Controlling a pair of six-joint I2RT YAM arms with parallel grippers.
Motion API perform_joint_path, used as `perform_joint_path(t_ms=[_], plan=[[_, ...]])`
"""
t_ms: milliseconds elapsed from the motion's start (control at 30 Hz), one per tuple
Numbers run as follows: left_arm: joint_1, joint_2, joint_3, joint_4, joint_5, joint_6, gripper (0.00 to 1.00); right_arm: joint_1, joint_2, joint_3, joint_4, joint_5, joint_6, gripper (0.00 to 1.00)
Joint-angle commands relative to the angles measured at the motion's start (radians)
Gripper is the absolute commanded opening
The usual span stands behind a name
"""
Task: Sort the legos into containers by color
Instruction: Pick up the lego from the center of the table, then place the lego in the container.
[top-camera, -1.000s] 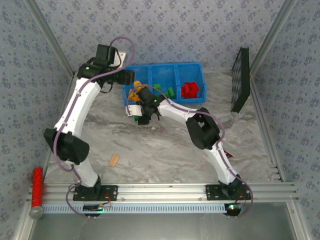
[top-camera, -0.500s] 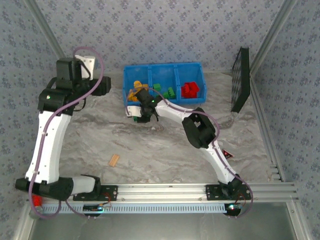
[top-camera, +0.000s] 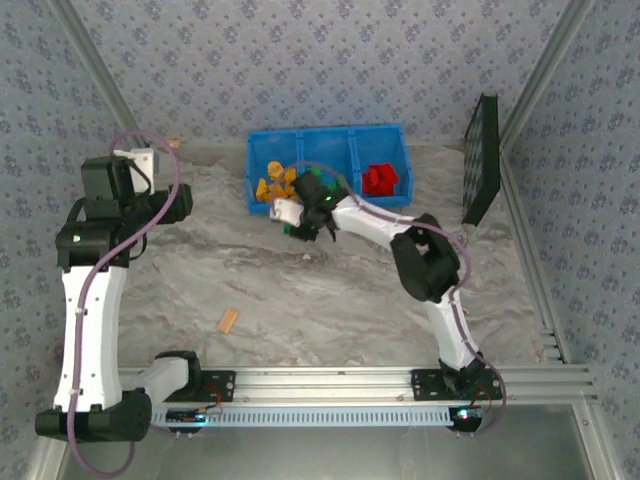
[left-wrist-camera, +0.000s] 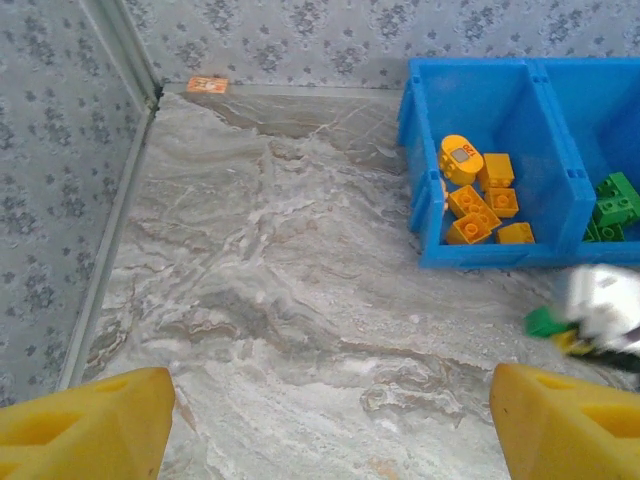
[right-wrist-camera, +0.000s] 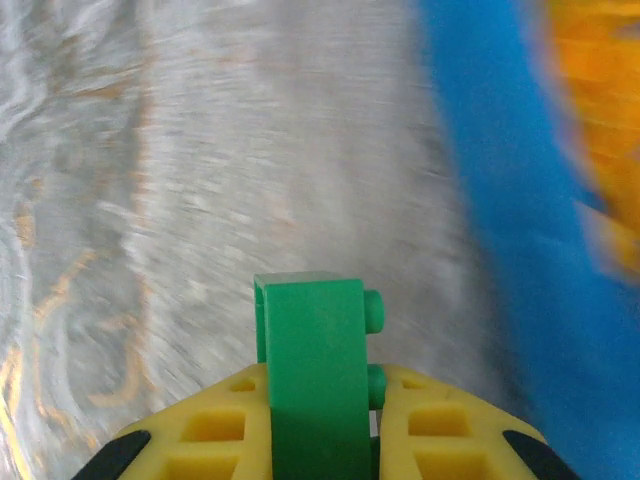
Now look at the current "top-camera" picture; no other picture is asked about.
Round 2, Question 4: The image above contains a blue three-compartment plastic bin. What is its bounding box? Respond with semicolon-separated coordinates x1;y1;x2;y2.
245;123;414;216

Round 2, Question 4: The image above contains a black perforated panel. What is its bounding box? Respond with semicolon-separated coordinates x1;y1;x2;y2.
460;93;501;226

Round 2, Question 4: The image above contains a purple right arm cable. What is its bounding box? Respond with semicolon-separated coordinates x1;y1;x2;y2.
283;161;508;437

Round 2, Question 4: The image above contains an aluminium corner post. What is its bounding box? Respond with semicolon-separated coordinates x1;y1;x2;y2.
499;0;599;149
49;0;151;151

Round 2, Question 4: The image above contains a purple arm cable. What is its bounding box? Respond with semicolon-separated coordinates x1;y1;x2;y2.
67;129;182;476
283;161;508;437

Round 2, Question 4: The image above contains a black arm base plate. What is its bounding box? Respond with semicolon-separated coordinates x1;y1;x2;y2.
410;368;504;401
197;369;237;404

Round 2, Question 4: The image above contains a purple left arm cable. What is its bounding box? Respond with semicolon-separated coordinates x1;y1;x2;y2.
67;129;182;476

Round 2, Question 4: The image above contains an aluminium mounting rail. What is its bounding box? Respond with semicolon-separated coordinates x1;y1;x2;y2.
117;365;596;407

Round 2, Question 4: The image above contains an aluminium side rail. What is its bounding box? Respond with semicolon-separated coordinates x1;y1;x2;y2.
499;147;574;364

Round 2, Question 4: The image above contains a small circuit board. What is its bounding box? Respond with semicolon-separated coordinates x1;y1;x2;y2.
166;407;225;425
448;405;485;432

